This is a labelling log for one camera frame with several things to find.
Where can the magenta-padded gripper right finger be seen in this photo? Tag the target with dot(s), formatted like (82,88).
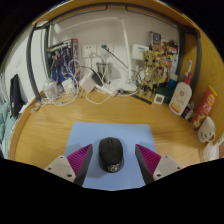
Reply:
(163,165)

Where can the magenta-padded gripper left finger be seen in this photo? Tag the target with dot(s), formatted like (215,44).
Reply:
(63,166)

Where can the black computer mouse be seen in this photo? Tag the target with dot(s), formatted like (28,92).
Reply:
(111,153)

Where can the light blue mouse pad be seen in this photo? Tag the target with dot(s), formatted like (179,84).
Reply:
(133,133)

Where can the clear plastic cup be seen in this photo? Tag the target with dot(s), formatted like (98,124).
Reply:
(210,151)

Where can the white mug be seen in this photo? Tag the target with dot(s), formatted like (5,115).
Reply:
(206,130)

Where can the small blue box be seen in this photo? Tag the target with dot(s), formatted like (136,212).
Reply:
(189,111)

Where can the small white desk clock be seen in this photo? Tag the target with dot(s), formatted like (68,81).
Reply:
(159,99)

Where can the white red-capped lotion bottle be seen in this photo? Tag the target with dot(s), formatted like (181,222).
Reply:
(180,98)

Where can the teal bedding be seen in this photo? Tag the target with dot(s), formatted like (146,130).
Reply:
(5,126)

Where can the black ruler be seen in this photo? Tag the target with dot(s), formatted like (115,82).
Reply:
(141,98)

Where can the red chip can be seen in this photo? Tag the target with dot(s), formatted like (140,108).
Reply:
(204,106)

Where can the clear glass jar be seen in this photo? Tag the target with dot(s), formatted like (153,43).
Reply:
(50,89)

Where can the black bag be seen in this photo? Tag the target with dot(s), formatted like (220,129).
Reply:
(15,96)

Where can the white charger block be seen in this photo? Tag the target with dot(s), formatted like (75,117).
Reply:
(87,82)

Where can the white power strip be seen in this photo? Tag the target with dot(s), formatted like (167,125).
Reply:
(107,90)

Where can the golden tree-creature figurine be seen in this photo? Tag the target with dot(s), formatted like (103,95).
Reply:
(148,71)

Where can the brown tree-creature figurine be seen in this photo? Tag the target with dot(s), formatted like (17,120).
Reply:
(162,65)

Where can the metal pen cup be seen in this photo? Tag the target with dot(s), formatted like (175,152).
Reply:
(104,71)

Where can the blue model kit box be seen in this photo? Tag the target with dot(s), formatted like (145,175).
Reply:
(61,60)

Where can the white desk lamp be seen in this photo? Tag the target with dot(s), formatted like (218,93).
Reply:
(126,50)

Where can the colourful printed box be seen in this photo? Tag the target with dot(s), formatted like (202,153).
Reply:
(163,41)

